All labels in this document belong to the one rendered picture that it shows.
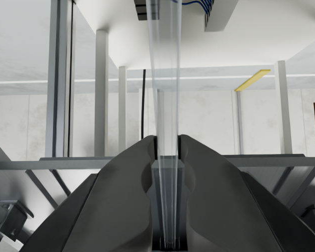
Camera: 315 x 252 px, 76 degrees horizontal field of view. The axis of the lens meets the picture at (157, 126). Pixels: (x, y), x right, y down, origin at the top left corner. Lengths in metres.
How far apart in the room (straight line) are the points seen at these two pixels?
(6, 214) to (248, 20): 0.65
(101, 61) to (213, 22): 0.31
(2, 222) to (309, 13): 0.74
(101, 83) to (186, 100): 3.07
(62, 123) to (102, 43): 0.28
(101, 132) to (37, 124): 3.60
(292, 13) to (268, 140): 3.35
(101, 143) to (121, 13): 0.34
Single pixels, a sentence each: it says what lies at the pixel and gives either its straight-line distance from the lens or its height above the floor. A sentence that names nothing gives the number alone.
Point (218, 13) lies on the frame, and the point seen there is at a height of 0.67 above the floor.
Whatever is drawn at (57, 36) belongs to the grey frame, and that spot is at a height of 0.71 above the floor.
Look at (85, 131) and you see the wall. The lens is 3.75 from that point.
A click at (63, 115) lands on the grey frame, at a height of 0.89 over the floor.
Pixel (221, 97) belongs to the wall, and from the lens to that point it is 3.74.
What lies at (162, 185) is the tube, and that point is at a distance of 0.17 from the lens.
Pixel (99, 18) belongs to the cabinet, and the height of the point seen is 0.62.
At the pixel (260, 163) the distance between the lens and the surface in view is 0.19.
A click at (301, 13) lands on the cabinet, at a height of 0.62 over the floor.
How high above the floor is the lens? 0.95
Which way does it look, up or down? 6 degrees down
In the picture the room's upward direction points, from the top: 179 degrees clockwise
